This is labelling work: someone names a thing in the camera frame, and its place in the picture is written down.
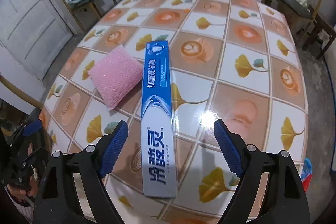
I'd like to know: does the blue plastic food bag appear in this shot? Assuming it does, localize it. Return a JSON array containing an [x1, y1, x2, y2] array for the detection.
[[301, 157, 313, 192]]

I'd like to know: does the blue toothpaste box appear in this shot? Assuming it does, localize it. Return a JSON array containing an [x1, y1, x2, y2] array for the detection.
[[141, 40, 177, 198]]

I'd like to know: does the pink scrub sponge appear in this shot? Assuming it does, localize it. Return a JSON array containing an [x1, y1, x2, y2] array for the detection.
[[89, 45, 143, 110]]

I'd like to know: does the grey panel door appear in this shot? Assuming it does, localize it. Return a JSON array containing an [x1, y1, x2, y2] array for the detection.
[[1, 0, 73, 80]]

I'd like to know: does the wooden chair with items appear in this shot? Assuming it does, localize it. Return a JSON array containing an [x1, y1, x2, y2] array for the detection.
[[261, 0, 335, 60]]

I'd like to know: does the wooden chair by wall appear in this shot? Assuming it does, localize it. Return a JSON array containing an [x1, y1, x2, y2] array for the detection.
[[0, 75, 43, 109]]

